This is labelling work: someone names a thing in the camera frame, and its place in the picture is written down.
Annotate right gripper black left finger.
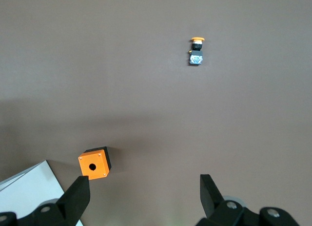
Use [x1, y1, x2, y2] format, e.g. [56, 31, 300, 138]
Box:
[0, 176, 91, 226]

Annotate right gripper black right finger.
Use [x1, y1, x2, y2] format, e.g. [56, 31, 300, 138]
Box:
[195, 174, 300, 226]

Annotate white drawer cabinet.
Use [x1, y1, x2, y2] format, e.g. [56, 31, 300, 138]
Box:
[0, 159, 83, 226]

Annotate orange capped push button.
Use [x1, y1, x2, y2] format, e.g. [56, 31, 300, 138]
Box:
[187, 36, 206, 66]

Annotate orange box with hole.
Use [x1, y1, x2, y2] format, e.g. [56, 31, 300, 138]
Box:
[78, 145, 113, 181]

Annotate brown table mat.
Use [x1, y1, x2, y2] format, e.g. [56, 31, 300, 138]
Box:
[0, 0, 312, 226]

